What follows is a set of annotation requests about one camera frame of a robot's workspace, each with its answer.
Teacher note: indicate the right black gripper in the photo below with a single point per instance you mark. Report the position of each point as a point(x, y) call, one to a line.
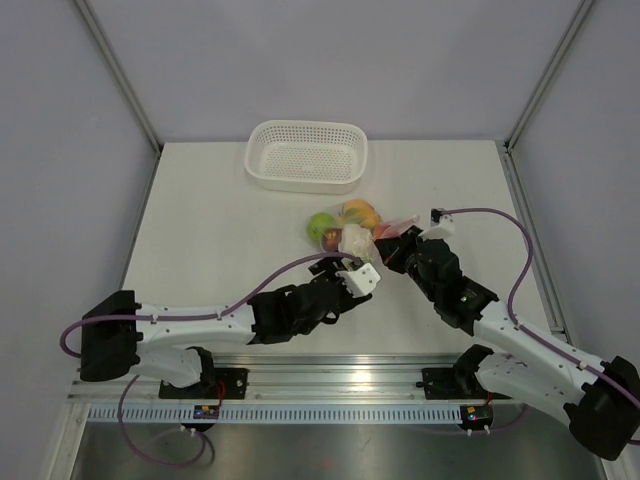
point(393, 249)

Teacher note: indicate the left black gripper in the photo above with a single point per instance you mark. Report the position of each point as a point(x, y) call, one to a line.
point(328, 268)

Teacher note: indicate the white fake cauliflower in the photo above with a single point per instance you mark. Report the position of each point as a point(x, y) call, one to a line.
point(359, 242)

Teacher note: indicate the clear zip top bag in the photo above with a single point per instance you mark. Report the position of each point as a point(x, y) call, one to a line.
point(404, 223)

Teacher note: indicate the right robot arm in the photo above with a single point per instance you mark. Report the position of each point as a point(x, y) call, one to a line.
point(597, 400)

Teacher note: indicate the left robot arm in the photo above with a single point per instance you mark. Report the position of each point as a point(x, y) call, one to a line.
point(122, 335)

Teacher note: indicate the orange red fake peach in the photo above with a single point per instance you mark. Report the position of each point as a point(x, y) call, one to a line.
point(386, 231)

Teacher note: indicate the yellow green fake mango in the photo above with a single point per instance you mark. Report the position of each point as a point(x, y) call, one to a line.
point(370, 218)

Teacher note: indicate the yellow fake fruit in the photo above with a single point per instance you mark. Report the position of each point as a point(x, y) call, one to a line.
point(351, 211)

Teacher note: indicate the green fake apple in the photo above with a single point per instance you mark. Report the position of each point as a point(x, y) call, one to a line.
point(318, 224)

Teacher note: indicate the white perforated plastic basket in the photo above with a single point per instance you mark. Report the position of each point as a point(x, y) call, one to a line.
point(301, 156)

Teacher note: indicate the left small circuit board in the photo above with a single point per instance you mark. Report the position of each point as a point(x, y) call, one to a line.
point(211, 412)

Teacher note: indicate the small circuit board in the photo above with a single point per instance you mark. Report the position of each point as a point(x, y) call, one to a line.
point(476, 417)
point(211, 412)

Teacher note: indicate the right small circuit board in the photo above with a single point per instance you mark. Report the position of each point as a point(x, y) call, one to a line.
point(476, 417)

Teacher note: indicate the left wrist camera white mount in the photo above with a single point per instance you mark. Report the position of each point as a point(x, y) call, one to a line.
point(361, 281)

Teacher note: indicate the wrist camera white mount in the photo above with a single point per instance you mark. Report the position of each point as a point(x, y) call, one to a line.
point(361, 281)
point(441, 226)

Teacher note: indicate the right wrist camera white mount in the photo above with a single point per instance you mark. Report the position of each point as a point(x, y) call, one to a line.
point(441, 226)

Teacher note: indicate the aluminium mounting rail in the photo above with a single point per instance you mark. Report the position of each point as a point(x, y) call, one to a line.
point(318, 379)

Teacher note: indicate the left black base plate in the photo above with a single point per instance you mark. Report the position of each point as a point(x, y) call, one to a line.
point(225, 383)

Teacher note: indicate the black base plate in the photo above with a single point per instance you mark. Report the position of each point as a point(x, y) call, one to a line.
point(225, 383)
point(445, 383)

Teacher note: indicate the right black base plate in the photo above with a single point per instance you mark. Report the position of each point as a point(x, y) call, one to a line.
point(445, 383)

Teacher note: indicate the white slotted cable duct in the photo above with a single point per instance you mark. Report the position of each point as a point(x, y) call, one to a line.
point(283, 414)

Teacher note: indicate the right aluminium frame post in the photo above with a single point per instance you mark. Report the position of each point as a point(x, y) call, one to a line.
point(559, 55)

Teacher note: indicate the aluminium frame post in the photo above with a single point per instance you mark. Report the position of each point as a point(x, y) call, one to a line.
point(559, 55)
point(99, 37)

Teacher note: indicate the left aluminium frame post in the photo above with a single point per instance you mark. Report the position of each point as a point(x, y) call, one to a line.
point(99, 37)

